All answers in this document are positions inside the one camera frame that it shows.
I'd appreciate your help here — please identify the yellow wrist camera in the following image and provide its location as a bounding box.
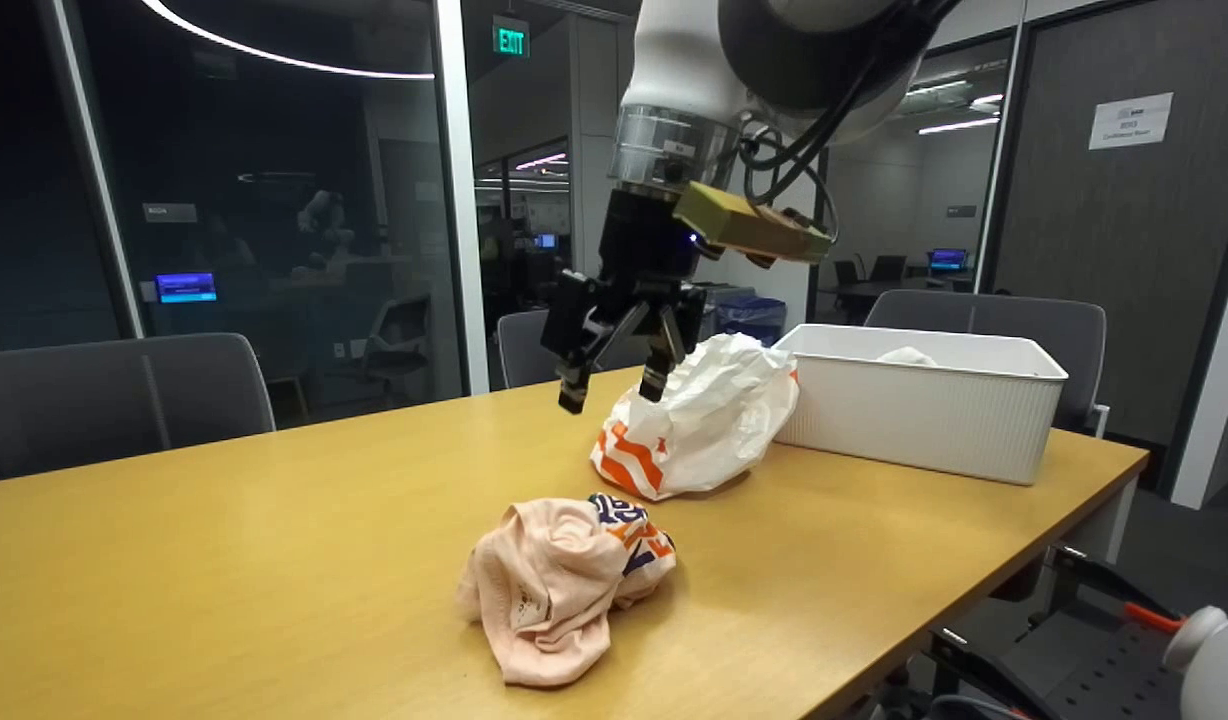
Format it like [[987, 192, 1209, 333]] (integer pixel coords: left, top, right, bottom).
[[671, 184, 833, 263]]

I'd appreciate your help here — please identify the white orange plastic bag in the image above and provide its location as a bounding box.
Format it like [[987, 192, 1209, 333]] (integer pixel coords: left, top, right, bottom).
[[589, 333, 800, 504]]

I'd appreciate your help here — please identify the pink printed cloth on table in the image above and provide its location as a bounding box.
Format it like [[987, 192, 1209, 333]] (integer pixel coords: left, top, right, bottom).
[[455, 492, 680, 690]]

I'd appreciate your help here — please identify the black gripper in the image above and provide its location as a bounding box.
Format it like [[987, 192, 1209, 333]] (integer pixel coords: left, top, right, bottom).
[[539, 188, 700, 417]]

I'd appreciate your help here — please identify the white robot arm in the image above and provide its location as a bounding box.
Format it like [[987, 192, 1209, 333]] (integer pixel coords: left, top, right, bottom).
[[539, 0, 958, 417]]

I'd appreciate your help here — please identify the white plastic box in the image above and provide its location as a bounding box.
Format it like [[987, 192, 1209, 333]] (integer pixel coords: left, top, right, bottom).
[[778, 326, 1059, 485]]

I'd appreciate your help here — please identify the grey office chair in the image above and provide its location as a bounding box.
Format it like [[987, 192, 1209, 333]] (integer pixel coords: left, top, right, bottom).
[[864, 290, 1111, 435]]

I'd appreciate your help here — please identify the orange black clamp left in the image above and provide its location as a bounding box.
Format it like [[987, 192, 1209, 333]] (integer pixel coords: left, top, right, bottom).
[[1052, 544, 1184, 637]]

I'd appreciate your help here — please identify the grey chair left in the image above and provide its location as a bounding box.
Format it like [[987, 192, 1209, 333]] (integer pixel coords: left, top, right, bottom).
[[0, 333, 277, 481]]

